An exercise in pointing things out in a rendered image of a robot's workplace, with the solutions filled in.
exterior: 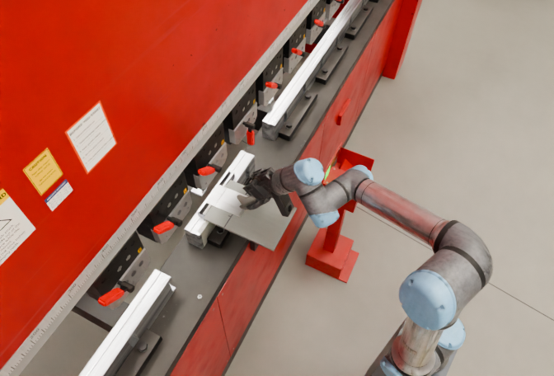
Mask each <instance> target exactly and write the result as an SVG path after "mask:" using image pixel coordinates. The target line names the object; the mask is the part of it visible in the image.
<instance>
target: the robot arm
mask: <svg viewBox="0 0 554 376"><path fill-rule="evenodd" d="M323 178H324V172H323V166H322V164H321V163H320V162H319V161H318V160H317V159H315V158H312V157H310V158H306V159H303V160H299V161H297V162H295V163H293V164H291V165H289V166H287V167H283V168H280V169H279V170H277V171H275V170H274V169H273V168H272V167H269V168H267V169H265V170H264V169H263V168H261V169H259V170H257V171H255V172H253V175H251V177H250V178H249V179H248V180H247V182H246V184H245V185H244V187H242V189H243V190H244V191H245V192H246V193H247V194H248V195H249V196H247V197H245V196H243V195H237V198H238V200H239V201H240V203H241V204H242V205H240V206H239V207H240V208H241V209H249V210H252V209H257V208H259V207H260V206H262V205H263V204H265V203H267V202H269V201H270V199H271V198H274V200H275V203H276V204H277V206H278V208H279V211H280V213H281V215H282V216H284V217H288V216H289V215H290V213H291V211H292V210H293V207H294V206H293V203H292V200H291V199H290V197H289V193H291V192H294V191H296V193H297V194H298V197H299V199H300V200H301V201H302V203H303V206H304V208H305V209H306V211H307V212H308V216H309V217H310V218H311V220H312V221H313V222H314V224H315V226H316V227H318V228H324V227H327V226H329V225H331V224H333V223H334V222H335V221H336V220H337V219H338V218H339V217H340V215H339V213H338V209H339V208H340V207H341V206H343V205H344V204H346V203H347V202H349V201H350V200H355V201H356V202H358V203H360V204H361V205H363V206H364V207H366V208H367V209H370V210H371V211H373V212H374V213H375V214H378V215H379V216H381V217H383V218H384V219H386V220H387V221H389V222H390V223H393V224H394V225H396V226H398V227H399V228H401V229H402V230H404V231H406V232H407V233H409V234H410V235H412V236H413V237H416V238H417V239H419V240H421V241H422V242H424V243H425V244H427V245H429V246H430V247H432V251H433V253H434V255H432V257H431V258H430V259H429V260H427V261H426V262H425V263H424V264H423V265H422V266H420V267H419V268H418V269H417V270H416V271H413V272H412V273H410V274H409V275H408V276H407V277H406V279H405V280H404V281H403V282H402V284H401V286H400V289H399V300H400V302H401V303H402V308H403V310H404V311H405V313H406V315H407V319H406V323H405V326H404V328H403V332H402V334H401V335H399V336H398V337H397V338H396V339H395V341H394V342H393V343H392V348H391V350H390V351H389V352H388V353H387V354H386V355H384V356H383V358H382V359H381V360H380V366H381V368H382V370H383V372H384V373H385V374H386V375H387V376H431V375H432V374H436V373H438V372H440V371H441V370H442V369H444V367H445V366H446V365H447V363H448V361H449V356H450V355H451V354H452V353H453V352H454V351H455V350H456V349H458V348H460V347H461V346H462V344H463V342H464V341H465V337H466V332H465V329H464V326H463V324H462V322H461V321H460V319H459V316H460V314H461V312H462V310H463V309H464V307H465V306H466V305H467V304H468V303H469V302H470V301H471V300H472V299H473V298H474V297H475V296H476V295H477V294H478V293H479V292H480V291H481V290H482V289H483V288H484V287H485V286H486V285H487V284H488V282H489V280H490V278H491V276H492V271H493V263H492V258H491V254H490V252H489V249H488V247H487V246H486V244H485V243H484V242H483V241H482V239H481V238H480V237H479V236H478V235H477V234H476V233H475V232H474V231H473V230H471V229H470V228H469V227H468V226H466V225H465V224H463V223H460V222H458V221H457V220H455V219H451V220H449V221H448V220H446V219H444V218H442V217H440V216H438V215H437V214H434V213H433V212H431V211H429V210H427V209H425V208H423V207H422V206H420V205H418V204H416V203H414V202H412V201H411V200H408V199H407V198H405V197H403V196H401V195H399V194H398V193H396V192H394V191H392V190H390V189H388V188H387V187H385V186H382V185H380V184H378V183H377V182H376V181H374V180H373V175H372V173H371V171H369V170H368V169H367V167H365V166H363V165H356V166H354V167H352V168H351V169H348V170H347V171H345V173H343V174H342V175H340V176H338V177H337V178H336V179H335V180H333V181H331V182H330V183H328V184H327V185H325V186H324V185H323V184H322V180H323Z"/></svg>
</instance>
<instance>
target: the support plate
mask: <svg viewBox="0 0 554 376"><path fill-rule="evenodd" d="M225 187H227V188H228V189H230V190H234V191H236V192H238V193H241V194H243V195H245V194H246V192H245V191H244V190H243V189H242V187H244V185H242V184H239V183H237V182H235V181H232V180H230V181H229V182H228V183H227V185H226V186H225ZM297 209H298V208H296V207H293V210H292V211H291V213H290V215H289V216H288V217H284V216H282V215H281V213H280V211H279V208H278V206H277V204H276V203H275V200H274V198H271V199H270V201H269V202H267V203H265V204H263V205H262V206H260V207H259V208H257V209H252V210H249V209H245V210H244V211H243V213H242V215H241V217H238V216H236V215H233V216H232V217H231V218H230V217H229V216H228V215H230V216H231V215H232V214H231V213H229V212H227V211H225V210H222V209H220V208H217V207H215V206H211V208H210V209H209V211H208V212H207V214H206V215H205V216H204V220H205V221H207V222H210V223H212V224H214V225H216V226H219V227H220V228H223V229H225V230H228V231H229V232H231V233H234V234H236V235H238V236H240V237H243V238H245V239H247V240H249V241H251V242H254V243H256V244H258V245H260V246H262V247H265V248H267V249H269V250H271V251H275V248H276V247H277V245H278V244H279V241H280V239H281V238H282V237H283V235H284V232H285V230H286V228H287V227H288V226H289V223H290V221H291V220H292V218H293V216H294V214H295V213H296V211H297ZM229 218H230V220H229ZM228 220H229V221H228ZM227 221H228V223H227V225H226V227H225V228H224V226H225V224H226V222H227Z"/></svg>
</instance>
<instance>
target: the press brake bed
mask: <svg viewBox="0 0 554 376"><path fill-rule="evenodd" d="M401 4H402V0H394V2H393V4H392V5H391V7H390V8H389V10H388V12H387V14H386V16H385V17H384V18H383V20H382V22H381V24H380V25H379V27H378V29H377V30H376V32H375V33H374V35H373V37H372V39H371V40H370V41H369V44H368V45H367V47H366V49H365V50H364V52H363V53H362V55H361V57H360V58H359V61H358V62H357V64H356V65H355V66H354V69H353V70H352V72H351V74H350V75H349V77H348V78H347V80H346V82H345V84H344V86H343V87H342V88H341V90H340V92H339V94H338V95H337V97H336V99H335V100H334V102H333V103H332V105H331V108H330V109H329V111H328V112H327V113H326V116H325V117H324V119H323V121H322V122H321V124H320V125H319V127H318V129H317V131H316V133H315V134H314V135H313V137H312V139H311V141H310V142H309V144H308V146H307V147H306V149H305V150H304V152H303V154H302V156H301V157H300V158H299V160H303V159H306V158H310V157H312V158H315V159H317V160H318V161H319V162H320V163H321V164H322V166H323V172H325V170H326V168H327V167H328V165H329V163H330V161H331V159H332V158H333V156H334V154H335V152H336V150H337V149H338V147H339V145H340V142H342V145H341V147H342V148H344V147H345V145H346V144H347V142H348V140H349V138H350V136H351V134H352V132H353V130H354V128H355V126H356V125H357V123H358V121H359V118H360V116H361V115H362V114H363V112H364V109H365V107H366V105H367V104H368V102H369V99H370V98H371V96H372V95H373V92H374V90H375V88H376V86H377V85H378V82H379V81H380V79H381V77H382V75H383V70H384V67H385V64H386V61H387V56H388V52H389V50H390V46H391V43H392V37H393V34H394V30H395V28H396V24H397V19H398V16H399V12H400V9H401ZM348 99H351V103H350V109H349V111H348V112H347V114H346V116H345V118H344V119H343V121H342V123H341V125H337V120H338V115H339V114H340V112H341V110H342V108H343V107H344V105H345V103H346V102H347V100H348ZM289 197H290V199H291V200H292V203H293V206H294V207H296V208H298V209H297V211H296V213H295V214H294V216H293V218H292V220H291V221H290V223H289V226H288V227H287V228H286V230H285V232H284V235H283V237H282V238H281V239H280V241H279V244H278V245H277V247H276V248H275V251H271V250H269V249H267V248H265V247H262V246H260V245H258V247H257V249H256V250H255V251H253V250H251V246H250V243H249V244H248V245H247V247H246V250H245V251H244V252H243V254H242V256H241V258H240V259H239V261H238V263H237V264H236V266H235V267H234V269H233V271H232V273H231V274H230V276H229V277H228V279H227V281H226V283H225V284H224V286H223V287H222V289H221V291H220V292H219V294H218V296H217V298H216V299H215V300H214V303H213V304H212V306H211V308H210V309H209V311H208V312H207V314H206V316H205V317H204V320H203V321H202V322H201V324H200V326H199V328H198V329H197V331H196V333H195V334H194V336H193V337H192V339H191V341H190V343H189V345H188V346H187V347H186V349H185V351H184V353H183V354H182V356H181V357H180V359H179V361H178V362H177V364H176V366H175V368H174V369H173V370H172V372H171V374H170V376H225V374H226V372H227V371H228V368H229V366H230V364H231V363H232V361H233V359H234V357H235V355H236V353H237V351H238V349H239V347H240V345H241V344H242V342H243V340H244V338H245V336H246V334H247V332H248V330H249V328H250V327H251V324H252V323H253V321H254V319H255V317H256V314H257V313H258V312H259V310H260V308H261V305H262V304H263V302H264V300H265V297H266V295H267V294H268V293H269V291H270V288H271V286H272V284H273V283H274V281H275V279H276V277H277V275H278V273H279V271H280V269H281V267H282V265H283V264H284V262H285V260H286V258H287V256H288V254H289V252H290V250H291V248H292V246H293V245H294V243H295V241H296V239H297V237H298V235H299V233H300V231H301V229H302V228H303V225H304V224H305V222H306V220H307V218H308V212H307V210H306V209H305V208H304V206H303V203H302V201H301V200H300V199H299V197H298V194H297V193H296V191H294V192H291V193H289Z"/></svg>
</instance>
